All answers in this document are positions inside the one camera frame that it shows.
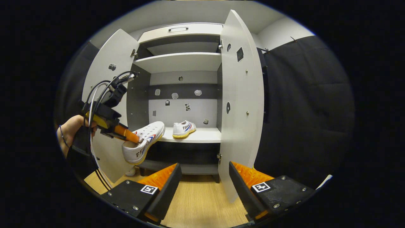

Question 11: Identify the grey shoe cabinet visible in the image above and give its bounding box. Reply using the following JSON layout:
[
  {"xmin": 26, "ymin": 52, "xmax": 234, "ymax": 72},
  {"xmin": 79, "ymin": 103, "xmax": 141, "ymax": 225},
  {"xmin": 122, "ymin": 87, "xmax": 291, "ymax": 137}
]
[{"xmin": 127, "ymin": 23, "xmax": 226, "ymax": 184}]

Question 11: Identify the white cabinet shelf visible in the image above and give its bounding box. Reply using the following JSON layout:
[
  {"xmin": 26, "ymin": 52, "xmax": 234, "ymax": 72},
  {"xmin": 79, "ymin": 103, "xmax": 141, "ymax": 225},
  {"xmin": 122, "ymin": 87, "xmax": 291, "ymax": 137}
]
[
  {"xmin": 133, "ymin": 52, "xmax": 222, "ymax": 74},
  {"xmin": 158, "ymin": 127, "xmax": 222, "ymax": 143}
]

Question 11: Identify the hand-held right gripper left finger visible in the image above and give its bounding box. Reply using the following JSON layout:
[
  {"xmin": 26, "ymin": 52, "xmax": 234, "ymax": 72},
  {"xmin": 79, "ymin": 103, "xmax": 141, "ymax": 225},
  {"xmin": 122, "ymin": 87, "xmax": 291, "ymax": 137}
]
[{"xmin": 100, "ymin": 162, "xmax": 183, "ymax": 226}]

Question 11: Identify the grey cabinet door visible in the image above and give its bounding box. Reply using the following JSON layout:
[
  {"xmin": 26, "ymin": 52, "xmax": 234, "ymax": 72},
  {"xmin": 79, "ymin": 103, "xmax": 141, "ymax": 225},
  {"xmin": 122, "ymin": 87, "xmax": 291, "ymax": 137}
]
[
  {"xmin": 218, "ymin": 9, "xmax": 265, "ymax": 203},
  {"xmin": 82, "ymin": 28, "xmax": 140, "ymax": 183}
]

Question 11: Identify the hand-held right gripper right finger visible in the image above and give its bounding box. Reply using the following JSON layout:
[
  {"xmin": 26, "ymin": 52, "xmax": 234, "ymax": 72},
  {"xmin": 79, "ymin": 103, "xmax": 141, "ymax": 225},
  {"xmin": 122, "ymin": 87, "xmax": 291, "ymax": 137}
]
[{"xmin": 228, "ymin": 161, "xmax": 317, "ymax": 222}]

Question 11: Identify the white cabinet drawer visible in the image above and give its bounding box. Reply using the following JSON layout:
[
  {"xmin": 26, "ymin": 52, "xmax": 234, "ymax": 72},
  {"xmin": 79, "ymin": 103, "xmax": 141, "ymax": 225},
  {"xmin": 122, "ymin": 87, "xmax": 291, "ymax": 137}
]
[{"xmin": 138, "ymin": 23, "xmax": 224, "ymax": 43}]

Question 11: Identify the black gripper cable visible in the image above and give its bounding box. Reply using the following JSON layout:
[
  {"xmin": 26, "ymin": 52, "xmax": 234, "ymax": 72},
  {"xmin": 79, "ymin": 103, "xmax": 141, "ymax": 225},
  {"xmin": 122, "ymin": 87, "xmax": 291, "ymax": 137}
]
[{"xmin": 83, "ymin": 71, "xmax": 140, "ymax": 127}]

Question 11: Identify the white canvas shoe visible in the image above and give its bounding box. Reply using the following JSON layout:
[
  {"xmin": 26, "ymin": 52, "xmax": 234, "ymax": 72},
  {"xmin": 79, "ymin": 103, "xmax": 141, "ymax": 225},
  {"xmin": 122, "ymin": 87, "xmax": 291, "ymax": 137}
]
[
  {"xmin": 172, "ymin": 120, "xmax": 196, "ymax": 139},
  {"xmin": 122, "ymin": 121, "xmax": 165, "ymax": 165}
]

